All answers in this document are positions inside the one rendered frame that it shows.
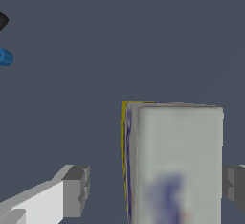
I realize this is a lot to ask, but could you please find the black object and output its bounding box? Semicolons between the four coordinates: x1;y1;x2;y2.
0;11;10;32

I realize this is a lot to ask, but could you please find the blue cylinder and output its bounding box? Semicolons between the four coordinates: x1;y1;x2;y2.
0;47;14;67

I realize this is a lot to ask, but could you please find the white box with blue print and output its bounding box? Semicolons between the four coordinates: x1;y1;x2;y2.
120;100;225;224

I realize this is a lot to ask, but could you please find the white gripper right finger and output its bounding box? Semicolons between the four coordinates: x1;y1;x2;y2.
222;164;245;214

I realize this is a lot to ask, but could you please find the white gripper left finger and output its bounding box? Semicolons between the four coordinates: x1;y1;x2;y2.
0;164;91;224

